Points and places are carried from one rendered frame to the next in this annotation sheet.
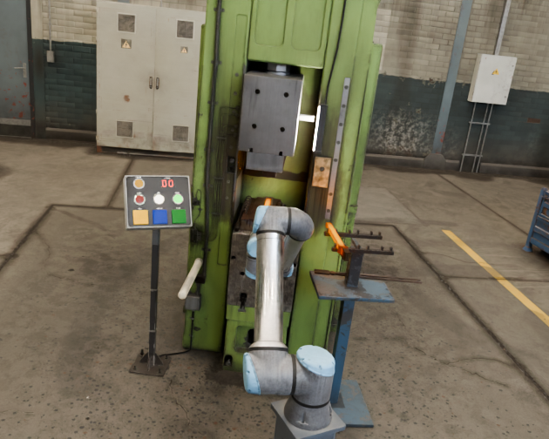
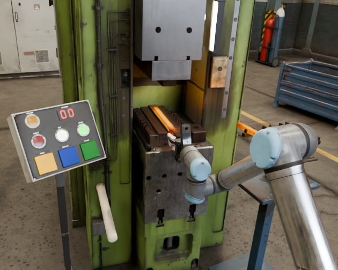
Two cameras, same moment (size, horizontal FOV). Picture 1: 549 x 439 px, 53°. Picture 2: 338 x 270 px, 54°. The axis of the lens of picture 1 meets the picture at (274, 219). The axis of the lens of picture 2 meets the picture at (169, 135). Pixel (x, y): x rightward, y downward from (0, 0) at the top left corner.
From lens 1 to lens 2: 1.56 m
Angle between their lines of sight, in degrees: 20
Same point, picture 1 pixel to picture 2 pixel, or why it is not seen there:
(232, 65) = not seen: outside the picture
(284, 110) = (190, 7)
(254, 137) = (159, 43)
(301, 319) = not seen: hidden behind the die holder
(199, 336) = (109, 254)
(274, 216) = (292, 141)
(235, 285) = (152, 203)
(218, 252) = (119, 172)
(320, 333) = (218, 218)
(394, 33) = not seen: outside the picture
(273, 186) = (152, 94)
